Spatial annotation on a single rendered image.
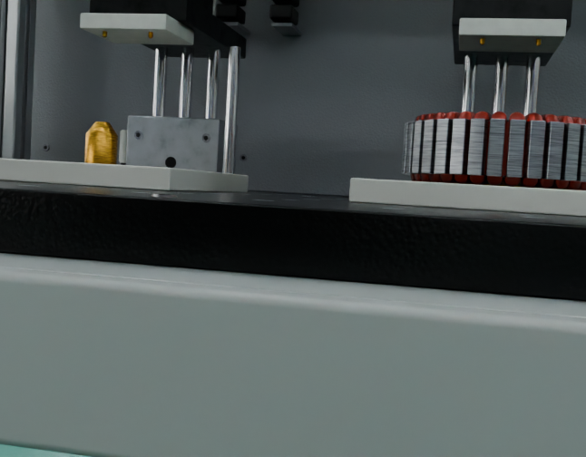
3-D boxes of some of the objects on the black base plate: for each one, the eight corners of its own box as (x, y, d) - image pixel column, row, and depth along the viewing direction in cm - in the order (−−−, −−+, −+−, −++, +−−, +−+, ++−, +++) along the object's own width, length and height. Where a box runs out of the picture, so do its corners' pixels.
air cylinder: (215, 189, 60) (219, 117, 60) (123, 184, 62) (127, 112, 61) (234, 190, 65) (238, 122, 65) (149, 185, 67) (151, 119, 66)
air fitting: (130, 168, 63) (131, 130, 62) (115, 167, 63) (117, 129, 63) (135, 169, 64) (137, 131, 64) (122, 168, 64) (123, 131, 64)
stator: (634, 193, 38) (640, 114, 38) (397, 179, 40) (403, 104, 39) (586, 193, 49) (590, 132, 49) (403, 182, 51) (406, 124, 50)
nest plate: (170, 190, 40) (170, 166, 40) (-89, 175, 44) (-88, 152, 43) (248, 192, 55) (249, 174, 55) (51, 180, 58) (51, 163, 58)
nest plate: (680, 222, 35) (683, 195, 35) (348, 202, 38) (349, 176, 38) (617, 215, 50) (619, 195, 50) (380, 200, 53) (381, 182, 53)
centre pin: (108, 165, 48) (110, 121, 48) (78, 164, 48) (80, 120, 48) (122, 167, 50) (123, 123, 50) (92, 165, 50) (94, 122, 50)
